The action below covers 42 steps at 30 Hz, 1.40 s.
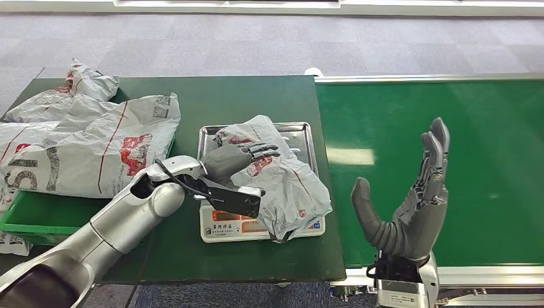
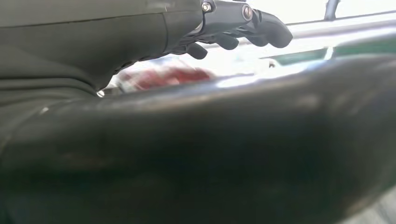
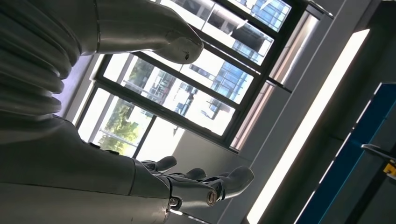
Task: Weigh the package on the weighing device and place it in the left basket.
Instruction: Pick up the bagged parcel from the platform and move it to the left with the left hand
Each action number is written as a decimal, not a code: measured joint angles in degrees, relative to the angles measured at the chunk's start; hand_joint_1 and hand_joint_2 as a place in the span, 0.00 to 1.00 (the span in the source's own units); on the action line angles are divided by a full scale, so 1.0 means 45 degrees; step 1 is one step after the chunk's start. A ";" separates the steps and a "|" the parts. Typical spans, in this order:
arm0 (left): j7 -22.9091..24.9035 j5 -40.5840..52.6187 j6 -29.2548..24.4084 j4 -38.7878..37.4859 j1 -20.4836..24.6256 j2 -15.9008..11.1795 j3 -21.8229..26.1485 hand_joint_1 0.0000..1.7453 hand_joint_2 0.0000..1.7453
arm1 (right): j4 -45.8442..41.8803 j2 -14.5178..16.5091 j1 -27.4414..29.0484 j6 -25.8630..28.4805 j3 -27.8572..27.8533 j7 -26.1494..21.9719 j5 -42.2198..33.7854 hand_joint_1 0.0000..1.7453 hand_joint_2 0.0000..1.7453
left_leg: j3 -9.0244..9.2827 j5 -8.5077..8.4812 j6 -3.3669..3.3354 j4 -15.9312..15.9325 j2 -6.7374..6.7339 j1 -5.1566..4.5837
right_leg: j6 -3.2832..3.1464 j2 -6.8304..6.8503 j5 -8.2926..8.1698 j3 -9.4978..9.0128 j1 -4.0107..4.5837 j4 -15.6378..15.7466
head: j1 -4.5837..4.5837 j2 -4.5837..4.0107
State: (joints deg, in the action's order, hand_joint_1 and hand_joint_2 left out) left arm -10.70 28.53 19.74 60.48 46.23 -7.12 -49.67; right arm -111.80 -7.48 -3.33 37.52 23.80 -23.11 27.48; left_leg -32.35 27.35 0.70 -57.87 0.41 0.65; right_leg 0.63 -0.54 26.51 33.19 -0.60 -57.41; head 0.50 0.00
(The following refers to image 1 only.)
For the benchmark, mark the grey package with red print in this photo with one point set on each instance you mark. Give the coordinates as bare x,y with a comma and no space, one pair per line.
289,191

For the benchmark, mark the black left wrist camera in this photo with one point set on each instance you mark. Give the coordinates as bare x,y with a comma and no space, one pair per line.
238,202

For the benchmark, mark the small grey package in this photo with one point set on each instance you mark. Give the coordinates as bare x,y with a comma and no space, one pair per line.
12,244

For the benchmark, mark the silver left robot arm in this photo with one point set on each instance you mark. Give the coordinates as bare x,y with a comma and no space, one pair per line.
127,212

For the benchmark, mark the green belt conveyor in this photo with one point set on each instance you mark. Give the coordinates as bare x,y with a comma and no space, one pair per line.
488,170

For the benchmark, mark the white weighing scale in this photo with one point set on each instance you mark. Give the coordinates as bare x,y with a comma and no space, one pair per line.
225,229

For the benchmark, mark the grey package, black lettering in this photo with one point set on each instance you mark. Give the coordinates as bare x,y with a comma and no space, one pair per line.
25,136

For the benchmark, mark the steel scale tray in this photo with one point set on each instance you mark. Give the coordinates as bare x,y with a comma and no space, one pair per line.
297,136

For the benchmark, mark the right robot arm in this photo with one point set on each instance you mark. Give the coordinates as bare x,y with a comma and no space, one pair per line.
430,280

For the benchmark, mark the large grey package, red logo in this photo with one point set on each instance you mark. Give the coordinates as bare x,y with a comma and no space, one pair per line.
140,123

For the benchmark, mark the green plastic basket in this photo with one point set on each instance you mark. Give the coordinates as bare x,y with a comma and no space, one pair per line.
38,212

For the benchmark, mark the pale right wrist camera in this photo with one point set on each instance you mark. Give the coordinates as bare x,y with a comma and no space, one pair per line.
397,297

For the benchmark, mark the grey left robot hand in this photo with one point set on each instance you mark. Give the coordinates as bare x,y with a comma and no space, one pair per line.
227,161

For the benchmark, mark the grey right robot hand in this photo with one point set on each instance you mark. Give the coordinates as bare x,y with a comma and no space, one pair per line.
414,229

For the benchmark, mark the crumpled grey package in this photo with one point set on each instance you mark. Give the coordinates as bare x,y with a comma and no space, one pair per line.
85,85

